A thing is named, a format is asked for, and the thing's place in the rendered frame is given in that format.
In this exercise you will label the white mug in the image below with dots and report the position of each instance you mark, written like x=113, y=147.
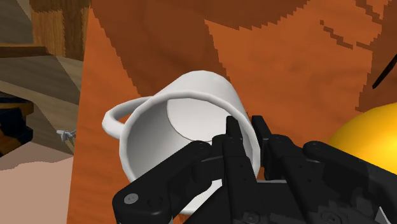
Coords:
x=173, y=130

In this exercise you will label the thin black stick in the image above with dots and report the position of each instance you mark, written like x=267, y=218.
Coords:
x=384, y=73

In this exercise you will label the yellow round fruit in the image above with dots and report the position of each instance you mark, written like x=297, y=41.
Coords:
x=369, y=136

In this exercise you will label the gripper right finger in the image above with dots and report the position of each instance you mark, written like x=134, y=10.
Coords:
x=310, y=173

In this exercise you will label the dark blue and wood furniture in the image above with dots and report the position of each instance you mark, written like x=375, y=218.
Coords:
x=14, y=124

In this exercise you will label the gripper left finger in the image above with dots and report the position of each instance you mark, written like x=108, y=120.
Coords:
x=186, y=173

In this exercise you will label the wooden cabinet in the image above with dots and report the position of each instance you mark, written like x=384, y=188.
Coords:
x=57, y=28

